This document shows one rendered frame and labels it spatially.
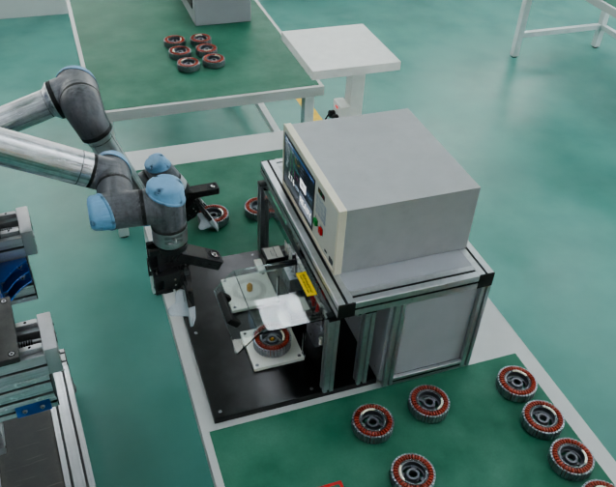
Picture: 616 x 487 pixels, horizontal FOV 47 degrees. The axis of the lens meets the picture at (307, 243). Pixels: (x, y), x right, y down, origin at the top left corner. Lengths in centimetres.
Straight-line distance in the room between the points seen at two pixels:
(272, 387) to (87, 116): 91
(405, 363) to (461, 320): 20
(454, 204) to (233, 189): 114
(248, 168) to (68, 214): 141
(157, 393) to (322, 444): 123
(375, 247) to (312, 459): 57
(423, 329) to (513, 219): 219
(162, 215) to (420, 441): 94
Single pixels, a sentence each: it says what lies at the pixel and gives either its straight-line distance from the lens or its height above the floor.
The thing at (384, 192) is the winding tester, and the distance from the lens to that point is 177.
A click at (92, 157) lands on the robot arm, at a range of 155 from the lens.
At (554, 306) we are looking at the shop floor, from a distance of 359.
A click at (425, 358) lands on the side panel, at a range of 206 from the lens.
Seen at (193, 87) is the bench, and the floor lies 75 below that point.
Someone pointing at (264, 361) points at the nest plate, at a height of 78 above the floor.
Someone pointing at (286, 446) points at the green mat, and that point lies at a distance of 191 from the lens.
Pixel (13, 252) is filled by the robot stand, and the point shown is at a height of 93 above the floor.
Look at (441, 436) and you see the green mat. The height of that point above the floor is 75.
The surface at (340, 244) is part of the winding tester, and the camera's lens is 175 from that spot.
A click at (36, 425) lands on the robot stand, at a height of 21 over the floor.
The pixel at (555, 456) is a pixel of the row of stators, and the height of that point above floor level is 79.
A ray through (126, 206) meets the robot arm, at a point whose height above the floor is 148.
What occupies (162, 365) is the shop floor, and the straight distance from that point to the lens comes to 309.
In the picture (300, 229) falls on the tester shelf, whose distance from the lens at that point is 195.
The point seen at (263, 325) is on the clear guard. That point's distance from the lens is 175.
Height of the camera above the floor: 232
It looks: 39 degrees down
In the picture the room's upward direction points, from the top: 3 degrees clockwise
